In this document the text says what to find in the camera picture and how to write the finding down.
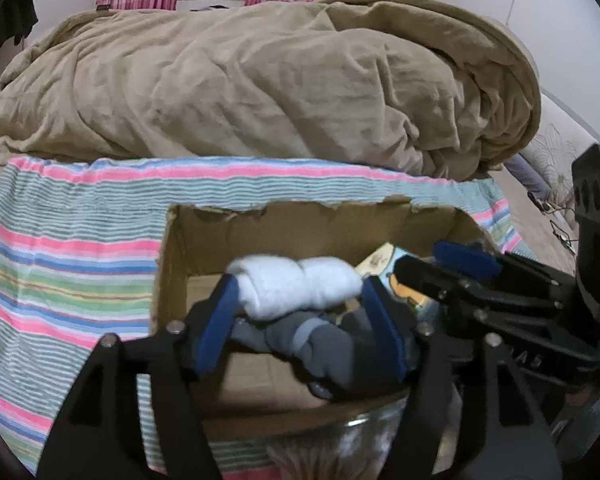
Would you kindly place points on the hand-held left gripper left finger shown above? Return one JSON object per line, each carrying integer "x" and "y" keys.
{"x": 214, "y": 327}

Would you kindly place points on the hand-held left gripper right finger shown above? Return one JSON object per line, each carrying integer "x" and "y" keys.
{"x": 386, "y": 332}

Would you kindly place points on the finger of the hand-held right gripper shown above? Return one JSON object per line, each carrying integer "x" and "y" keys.
{"x": 430, "y": 280}
{"x": 465, "y": 259}

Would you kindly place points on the grey socks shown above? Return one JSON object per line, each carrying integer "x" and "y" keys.
{"x": 325, "y": 350}

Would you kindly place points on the cardboard box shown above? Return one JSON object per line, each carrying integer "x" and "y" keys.
{"x": 200, "y": 245}

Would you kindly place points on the white socks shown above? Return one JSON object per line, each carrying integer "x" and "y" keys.
{"x": 295, "y": 285}

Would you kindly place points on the floral beige cushion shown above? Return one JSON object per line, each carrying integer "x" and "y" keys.
{"x": 555, "y": 160}

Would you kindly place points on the purple grey cloth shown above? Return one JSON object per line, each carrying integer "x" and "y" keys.
{"x": 527, "y": 175}

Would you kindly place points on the clear glass bowl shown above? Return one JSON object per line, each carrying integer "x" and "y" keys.
{"x": 330, "y": 440}

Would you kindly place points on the striped cloth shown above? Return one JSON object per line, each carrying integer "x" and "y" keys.
{"x": 70, "y": 260}

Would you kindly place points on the tan blanket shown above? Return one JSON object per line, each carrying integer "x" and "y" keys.
{"x": 250, "y": 85}

